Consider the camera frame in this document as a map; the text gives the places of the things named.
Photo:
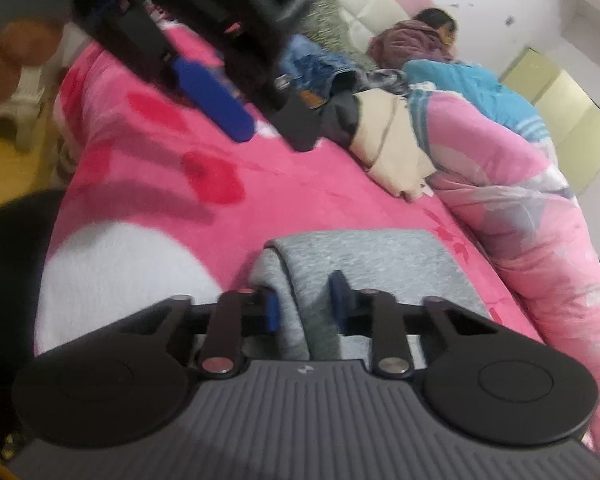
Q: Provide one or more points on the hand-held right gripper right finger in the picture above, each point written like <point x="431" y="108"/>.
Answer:
<point x="339" y="300"/>

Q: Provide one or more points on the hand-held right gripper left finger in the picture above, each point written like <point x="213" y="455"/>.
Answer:
<point x="272" y="310"/>

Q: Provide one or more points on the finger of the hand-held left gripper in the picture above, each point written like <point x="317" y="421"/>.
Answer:
<point x="215" y="100"/>
<point x="297" y="125"/>

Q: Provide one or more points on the grey sweatshirt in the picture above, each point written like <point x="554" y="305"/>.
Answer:
<point x="370" y="270"/>

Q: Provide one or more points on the person's left hand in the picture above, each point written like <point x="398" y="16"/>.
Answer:
<point x="10" y="60"/>

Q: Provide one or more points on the dark grey garment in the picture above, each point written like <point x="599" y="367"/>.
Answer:
<point x="342" y="115"/>

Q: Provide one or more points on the blue jeans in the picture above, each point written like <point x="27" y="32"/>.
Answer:
<point x="310" y="65"/>

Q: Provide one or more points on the grey plaid garment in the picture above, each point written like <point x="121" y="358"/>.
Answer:
<point x="380" y="80"/>

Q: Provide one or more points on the beige garment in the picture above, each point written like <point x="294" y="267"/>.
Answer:
<point x="390" y="145"/>

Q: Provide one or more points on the pink flower print blanket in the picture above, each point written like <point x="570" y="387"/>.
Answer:
<point x="180" y="200"/>

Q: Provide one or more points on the green patterned pillow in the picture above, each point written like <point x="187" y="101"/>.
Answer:
<point x="330" y="15"/>

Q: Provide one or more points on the teal striped quilt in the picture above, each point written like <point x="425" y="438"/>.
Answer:
<point x="470" y="90"/>

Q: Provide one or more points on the white stool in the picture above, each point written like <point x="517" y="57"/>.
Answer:
<point x="30" y="105"/>

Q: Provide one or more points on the pink floral quilt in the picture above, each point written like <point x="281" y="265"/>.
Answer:
<point x="520" y="210"/>

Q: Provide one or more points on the pale yellow wardrobe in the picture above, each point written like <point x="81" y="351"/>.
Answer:
<point x="570" y="110"/>

